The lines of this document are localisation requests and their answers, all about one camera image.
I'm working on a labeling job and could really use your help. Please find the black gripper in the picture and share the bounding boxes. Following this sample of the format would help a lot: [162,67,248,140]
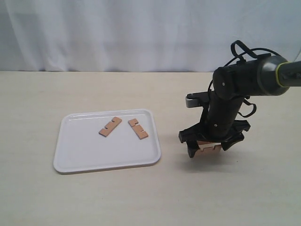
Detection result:
[179,94,249,158]

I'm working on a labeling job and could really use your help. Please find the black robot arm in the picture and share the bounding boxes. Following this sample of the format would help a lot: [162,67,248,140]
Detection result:
[178,54,301,158]

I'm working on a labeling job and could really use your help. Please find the white rectangular plastic tray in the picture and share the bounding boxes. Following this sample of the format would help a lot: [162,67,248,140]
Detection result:
[53,109,161,174]

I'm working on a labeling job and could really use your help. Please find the white backdrop curtain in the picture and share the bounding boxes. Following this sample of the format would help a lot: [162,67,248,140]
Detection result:
[0,0,301,72]

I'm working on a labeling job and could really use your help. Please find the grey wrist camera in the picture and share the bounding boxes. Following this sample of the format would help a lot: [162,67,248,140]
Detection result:
[185,92,209,108]

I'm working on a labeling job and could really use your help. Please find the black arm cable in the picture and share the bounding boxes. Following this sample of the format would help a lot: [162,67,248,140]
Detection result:
[206,40,280,118]

